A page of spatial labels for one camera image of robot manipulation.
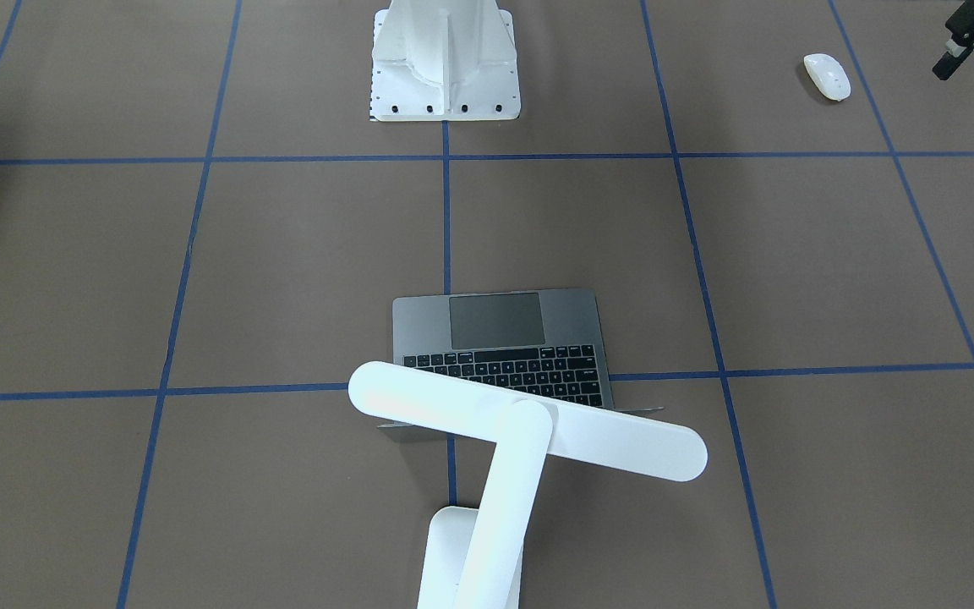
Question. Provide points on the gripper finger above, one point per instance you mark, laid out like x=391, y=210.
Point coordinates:
x=950, y=62

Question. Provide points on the white computer mouse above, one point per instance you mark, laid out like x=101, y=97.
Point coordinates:
x=828, y=75

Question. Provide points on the grey laptop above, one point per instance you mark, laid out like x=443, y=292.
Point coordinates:
x=458, y=358

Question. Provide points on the white desk lamp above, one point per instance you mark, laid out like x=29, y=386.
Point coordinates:
x=474, y=556

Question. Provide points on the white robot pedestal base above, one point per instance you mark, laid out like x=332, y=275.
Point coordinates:
x=444, y=61

